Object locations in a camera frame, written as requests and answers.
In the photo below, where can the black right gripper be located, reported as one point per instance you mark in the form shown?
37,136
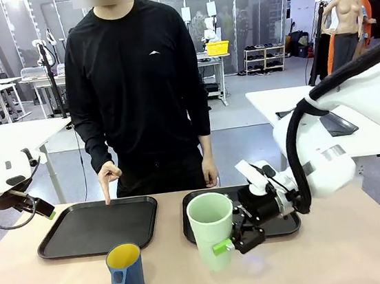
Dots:
262,207

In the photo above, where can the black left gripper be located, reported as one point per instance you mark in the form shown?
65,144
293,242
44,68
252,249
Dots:
8,200

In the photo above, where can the pale green plastic cup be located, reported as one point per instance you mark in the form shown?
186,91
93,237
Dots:
211,233

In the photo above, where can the blue mug yellow inside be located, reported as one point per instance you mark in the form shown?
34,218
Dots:
130,277

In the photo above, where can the person's left forearm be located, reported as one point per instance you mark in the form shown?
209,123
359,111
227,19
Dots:
204,130

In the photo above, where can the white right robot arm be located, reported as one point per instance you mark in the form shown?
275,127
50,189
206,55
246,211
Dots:
328,166

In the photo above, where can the person's right forearm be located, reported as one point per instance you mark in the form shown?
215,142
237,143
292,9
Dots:
95,150

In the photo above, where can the person's left hand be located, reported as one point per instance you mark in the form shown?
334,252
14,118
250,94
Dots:
210,172

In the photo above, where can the person's right hand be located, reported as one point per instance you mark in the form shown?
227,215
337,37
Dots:
108,172

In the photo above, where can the black plastic serving tray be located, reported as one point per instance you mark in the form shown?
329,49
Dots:
100,227
280,226

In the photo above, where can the white side table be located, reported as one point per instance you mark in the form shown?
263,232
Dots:
265,101
19,135

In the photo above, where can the white background workbench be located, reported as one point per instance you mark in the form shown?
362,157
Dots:
40,82

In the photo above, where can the black tripod stand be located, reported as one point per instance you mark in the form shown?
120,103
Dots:
51,76
318,39

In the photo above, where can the clear plastic container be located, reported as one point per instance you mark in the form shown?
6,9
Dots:
32,73
60,70

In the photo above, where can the person in black shirt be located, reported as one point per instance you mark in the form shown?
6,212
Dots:
134,86

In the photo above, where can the wooden shoe rack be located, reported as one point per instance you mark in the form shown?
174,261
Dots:
264,58

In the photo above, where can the yellow basket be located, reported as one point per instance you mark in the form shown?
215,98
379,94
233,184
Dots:
217,48

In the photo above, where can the black bags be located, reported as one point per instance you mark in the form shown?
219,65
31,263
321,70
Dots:
297,44

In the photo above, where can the beige mannequin grey trousers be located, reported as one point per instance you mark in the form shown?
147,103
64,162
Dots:
346,19

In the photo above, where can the mannequin in orange clothes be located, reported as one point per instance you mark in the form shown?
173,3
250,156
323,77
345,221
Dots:
365,6

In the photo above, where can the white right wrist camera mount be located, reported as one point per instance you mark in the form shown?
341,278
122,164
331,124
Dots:
249,174

